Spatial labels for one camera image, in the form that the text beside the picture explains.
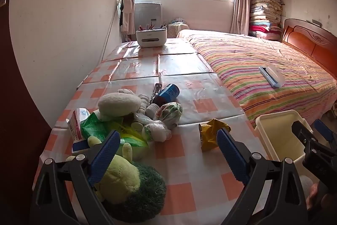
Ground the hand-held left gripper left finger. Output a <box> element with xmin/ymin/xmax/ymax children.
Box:
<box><xmin>30</xmin><ymin>130</ymin><xmax>122</xmax><ymax>225</ymax></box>

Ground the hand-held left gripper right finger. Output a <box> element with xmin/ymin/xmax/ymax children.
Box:
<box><xmin>216</xmin><ymin>127</ymin><xmax>308</xmax><ymax>225</ymax></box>

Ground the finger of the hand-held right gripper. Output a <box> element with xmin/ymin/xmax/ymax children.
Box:
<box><xmin>313</xmin><ymin>119</ymin><xmax>337</xmax><ymax>152</ymax></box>
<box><xmin>291</xmin><ymin>121</ymin><xmax>320</xmax><ymax>159</ymax></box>

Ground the cream plastic bin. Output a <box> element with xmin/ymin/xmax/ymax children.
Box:
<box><xmin>254</xmin><ymin>109</ymin><xmax>314</xmax><ymax>183</ymax></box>

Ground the green plastic bag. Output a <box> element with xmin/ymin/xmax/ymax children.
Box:
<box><xmin>80</xmin><ymin>112</ymin><xmax>149</xmax><ymax>148</ymax></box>

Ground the yellow snack wrapper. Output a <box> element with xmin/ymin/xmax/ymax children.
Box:
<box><xmin>199</xmin><ymin>119</ymin><xmax>231</xmax><ymax>152</ymax></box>

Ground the green plush toy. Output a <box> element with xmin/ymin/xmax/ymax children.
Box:
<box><xmin>66</xmin><ymin>135</ymin><xmax>167</xmax><ymax>223</ymax></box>

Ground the white milk carton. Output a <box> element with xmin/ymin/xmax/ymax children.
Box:
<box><xmin>66</xmin><ymin>108</ymin><xmax>91</xmax><ymax>141</ymax></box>

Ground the white plush toy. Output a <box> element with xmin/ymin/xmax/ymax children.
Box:
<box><xmin>97</xmin><ymin>92</ymin><xmax>143</xmax><ymax>122</ymax></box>

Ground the white tablet tube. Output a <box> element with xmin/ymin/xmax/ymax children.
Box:
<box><xmin>138</xmin><ymin>94</ymin><xmax>150</xmax><ymax>116</ymax></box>

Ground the clear bag with green packet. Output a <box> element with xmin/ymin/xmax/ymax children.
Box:
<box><xmin>153</xmin><ymin>102</ymin><xmax>183</xmax><ymax>129</ymax></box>

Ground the silver blister pack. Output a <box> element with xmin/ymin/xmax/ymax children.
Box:
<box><xmin>149</xmin><ymin>83</ymin><xmax>162</xmax><ymax>107</ymax></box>

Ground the brown bottle with blue label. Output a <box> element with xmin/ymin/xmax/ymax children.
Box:
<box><xmin>146</xmin><ymin>83</ymin><xmax>180</xmax><ymax>119</ymax></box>

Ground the person's right hand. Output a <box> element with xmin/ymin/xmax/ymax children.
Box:
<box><xmin>306</xmin><ymin>183</ymin><xmax>320</xmax><ymax>212</ymax></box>

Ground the cream knitted hat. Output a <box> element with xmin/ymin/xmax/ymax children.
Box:
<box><xmin>117</xmin><ymin>88</ymin><xmax>138</xmax><ymax>96</ymax></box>

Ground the bed with striped cover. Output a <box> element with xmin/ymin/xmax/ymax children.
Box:
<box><xmin>176</xmin><ymin>29</ymin><xmax>337</xmax><ymax>128</ymax></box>

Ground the wooden bed headboard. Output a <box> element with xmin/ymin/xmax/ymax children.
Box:
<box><xmin>282</xmin><ymin>18</ymin><xmax>337</xmax><ymax>75</ymax></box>

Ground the stack of folded quilts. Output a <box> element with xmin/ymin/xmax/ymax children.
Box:
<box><xmin>249</xmin><ymin>0</ymin><xmax>283</xmax><ymax>41</ymax></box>

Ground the white desk organizer box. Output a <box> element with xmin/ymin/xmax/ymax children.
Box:
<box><xmin>135</xmin><ymin>26</ymin><xmax>167</xmax><ymax>48</ymax></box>

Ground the floral cloth covered stool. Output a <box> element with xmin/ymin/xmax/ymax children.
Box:
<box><xmin>167</xmin><ymin>18</ymin><xmax>190</xmax><ymax>38</ymax></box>

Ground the white standing air conditioner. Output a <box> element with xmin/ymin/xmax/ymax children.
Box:
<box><xmin>134</xmin><ymin>3</ymin><xmax>162</xmax><ymax>30</ymax></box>

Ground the white wall cable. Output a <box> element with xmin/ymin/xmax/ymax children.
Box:
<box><xmin>101</xmin><ymin>2</ymin><xmax>118</xmax><ymax>62</ymax></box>

